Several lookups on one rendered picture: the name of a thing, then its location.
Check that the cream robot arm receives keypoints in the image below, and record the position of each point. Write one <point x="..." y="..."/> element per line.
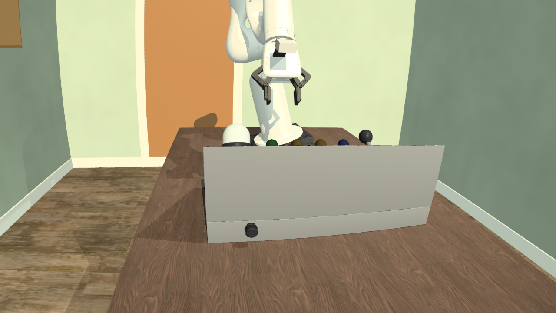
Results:
<point x="269" y="19"/>

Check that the grey console housing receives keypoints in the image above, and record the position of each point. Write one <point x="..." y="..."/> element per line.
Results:
<point x="259" y="193"/>

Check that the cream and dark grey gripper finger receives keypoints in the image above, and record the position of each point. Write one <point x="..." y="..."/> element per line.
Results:
<point x="298" y="85"/>
<point x="264" y="84"/>

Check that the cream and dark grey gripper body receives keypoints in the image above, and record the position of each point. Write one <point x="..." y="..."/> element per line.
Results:
<point x="281" y="69"/>

